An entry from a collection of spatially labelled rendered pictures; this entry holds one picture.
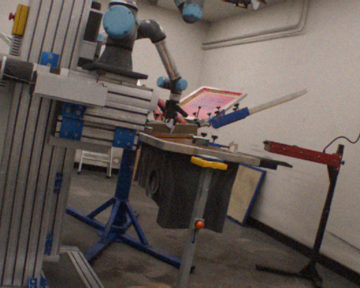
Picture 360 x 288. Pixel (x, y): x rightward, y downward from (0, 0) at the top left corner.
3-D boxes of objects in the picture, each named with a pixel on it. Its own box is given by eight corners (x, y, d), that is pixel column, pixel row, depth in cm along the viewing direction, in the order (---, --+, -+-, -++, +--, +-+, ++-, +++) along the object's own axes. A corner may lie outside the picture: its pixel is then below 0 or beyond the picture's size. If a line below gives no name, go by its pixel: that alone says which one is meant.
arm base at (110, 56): (102, 64, 152) (108, 40, 151) (92, 66, 165) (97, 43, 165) (137, 73, 159) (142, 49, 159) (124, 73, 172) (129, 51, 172)
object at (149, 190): (169, 210, 214) (182, 151, 212) (154, 208, 210) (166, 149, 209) (142, 190, 256) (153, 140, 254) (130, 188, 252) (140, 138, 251)
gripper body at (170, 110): (161, 116, 267) (164, 99, 266) (173, 118, 270) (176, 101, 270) (165, 117, 260) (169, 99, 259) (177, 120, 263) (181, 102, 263)
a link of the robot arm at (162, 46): (162, 14, 224) (192, 85, 248) (151, 16, 233) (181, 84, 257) (148, 22, 219) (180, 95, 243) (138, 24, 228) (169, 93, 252)
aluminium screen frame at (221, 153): (258, 166, 220) (260, 159, 220) (162, 149, 196) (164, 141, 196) (198, 147, 292) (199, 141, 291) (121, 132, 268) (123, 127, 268)
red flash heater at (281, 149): (326, 164, 345) (329, 152, 344) (341, 170, 299) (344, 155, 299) (262, 151, 351) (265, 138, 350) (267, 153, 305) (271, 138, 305)
